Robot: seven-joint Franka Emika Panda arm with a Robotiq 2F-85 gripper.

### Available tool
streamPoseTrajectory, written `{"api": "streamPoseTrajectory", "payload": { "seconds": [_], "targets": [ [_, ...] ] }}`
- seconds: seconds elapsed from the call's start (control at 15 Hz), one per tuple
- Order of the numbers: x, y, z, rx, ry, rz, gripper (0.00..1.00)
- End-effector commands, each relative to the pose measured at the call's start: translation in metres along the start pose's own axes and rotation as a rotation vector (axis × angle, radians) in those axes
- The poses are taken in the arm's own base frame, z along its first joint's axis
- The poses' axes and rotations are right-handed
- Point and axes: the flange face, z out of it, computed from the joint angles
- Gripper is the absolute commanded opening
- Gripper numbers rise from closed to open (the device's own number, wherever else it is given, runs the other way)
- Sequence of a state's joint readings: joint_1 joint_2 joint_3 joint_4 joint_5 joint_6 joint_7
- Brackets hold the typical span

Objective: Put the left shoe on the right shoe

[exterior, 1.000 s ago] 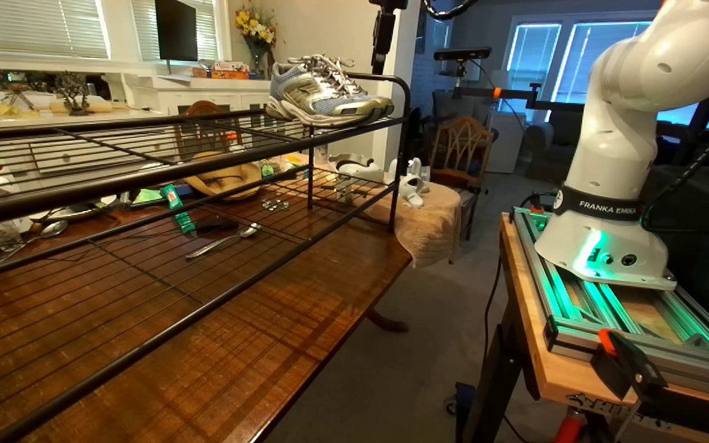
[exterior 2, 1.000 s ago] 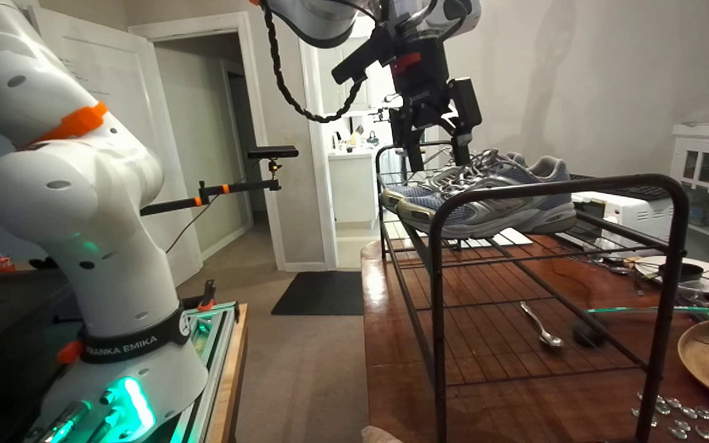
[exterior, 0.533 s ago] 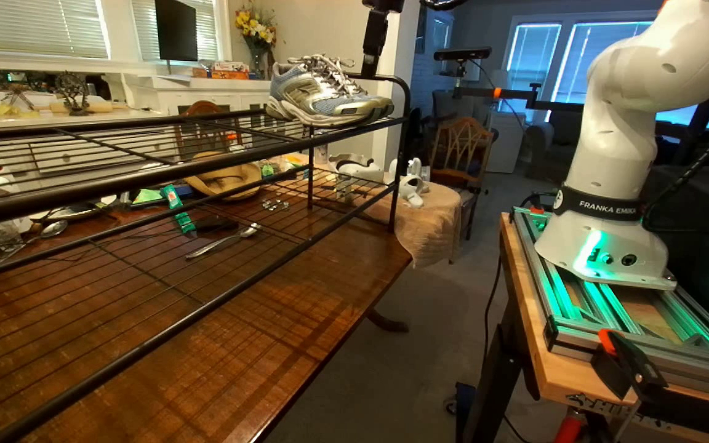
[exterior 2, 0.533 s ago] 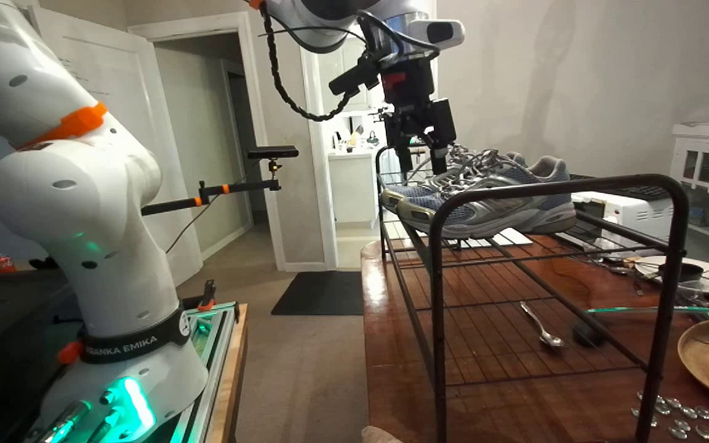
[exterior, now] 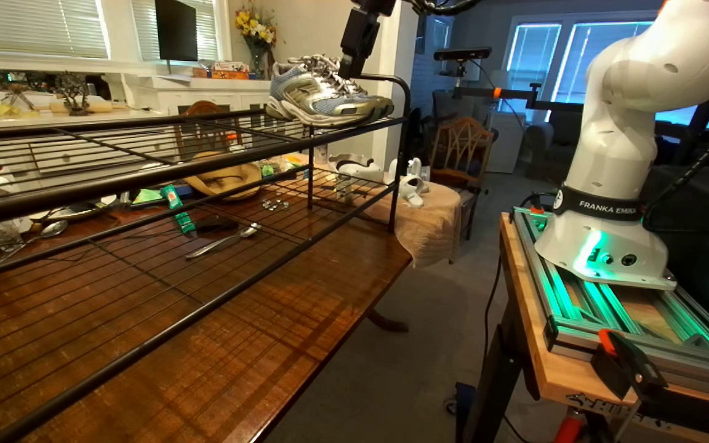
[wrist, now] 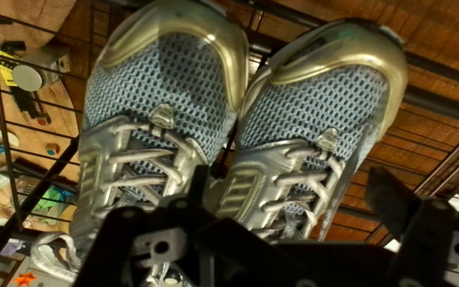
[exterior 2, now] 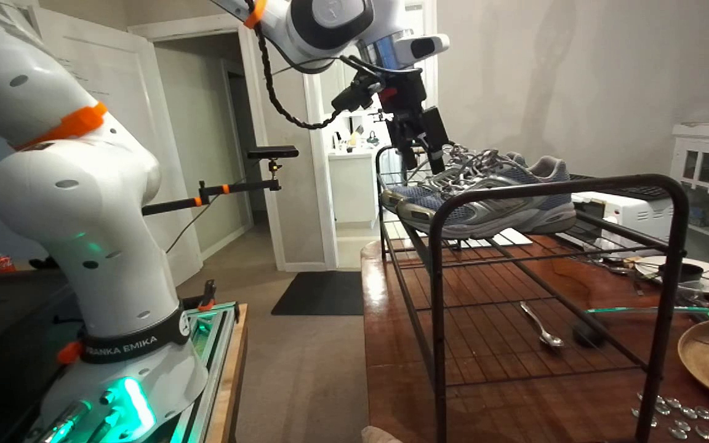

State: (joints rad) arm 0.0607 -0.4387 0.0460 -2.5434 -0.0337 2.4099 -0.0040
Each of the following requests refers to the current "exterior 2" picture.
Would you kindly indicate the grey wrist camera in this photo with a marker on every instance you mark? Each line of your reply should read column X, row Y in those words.
column 420, row 47

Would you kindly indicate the black tripod boom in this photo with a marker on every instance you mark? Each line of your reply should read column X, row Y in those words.
column 210, row 196

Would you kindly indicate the green plastic stick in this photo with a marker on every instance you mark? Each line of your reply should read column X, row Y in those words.
column 640, row 312

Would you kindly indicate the white glass door cabinet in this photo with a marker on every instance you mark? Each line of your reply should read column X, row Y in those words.
column 703, row 231

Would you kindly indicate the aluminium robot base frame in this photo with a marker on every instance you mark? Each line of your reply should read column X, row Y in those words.
column 210, row 354

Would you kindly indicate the black metal shoe rack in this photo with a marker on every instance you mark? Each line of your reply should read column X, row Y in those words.
column 439, row 346

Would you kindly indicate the grey blue running shoe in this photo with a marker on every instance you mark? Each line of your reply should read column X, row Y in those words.
column 493, row 217
column 485, row 168

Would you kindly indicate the black stereo camera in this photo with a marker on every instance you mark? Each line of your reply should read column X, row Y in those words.
column 272, row 152

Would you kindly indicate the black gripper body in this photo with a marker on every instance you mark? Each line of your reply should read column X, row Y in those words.
column 416, row 125

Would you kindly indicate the black orange bar clamp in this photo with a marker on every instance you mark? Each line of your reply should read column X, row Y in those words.
column 202, row 296

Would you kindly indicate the white box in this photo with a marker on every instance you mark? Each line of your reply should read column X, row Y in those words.
column 625, row 211

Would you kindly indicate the wooden workbench top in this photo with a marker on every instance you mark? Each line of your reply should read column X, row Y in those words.
column 231, row 395

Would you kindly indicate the white paper sheet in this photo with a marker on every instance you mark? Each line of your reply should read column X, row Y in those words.
column 493, row 239

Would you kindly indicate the clear glass pebble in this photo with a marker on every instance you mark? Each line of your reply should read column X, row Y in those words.
column 638, row 400
column 703, row 411
column 679, row 427
column 704, row 431
column 660, row 406

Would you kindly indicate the metal spoon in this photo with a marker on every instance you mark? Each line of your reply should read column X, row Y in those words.
column 549, row 339

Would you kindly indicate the small black case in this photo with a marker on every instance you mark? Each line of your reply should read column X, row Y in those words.
column 590, row 335

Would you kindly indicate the white door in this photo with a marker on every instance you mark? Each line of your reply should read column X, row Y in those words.
column 149, row 83

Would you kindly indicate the black floor mat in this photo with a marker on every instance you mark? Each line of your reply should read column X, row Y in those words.
column 317, row 295

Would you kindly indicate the black control box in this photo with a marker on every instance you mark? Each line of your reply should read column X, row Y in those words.
column 0, row 346

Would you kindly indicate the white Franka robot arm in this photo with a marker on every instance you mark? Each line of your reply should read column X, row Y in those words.
column 84, row 206

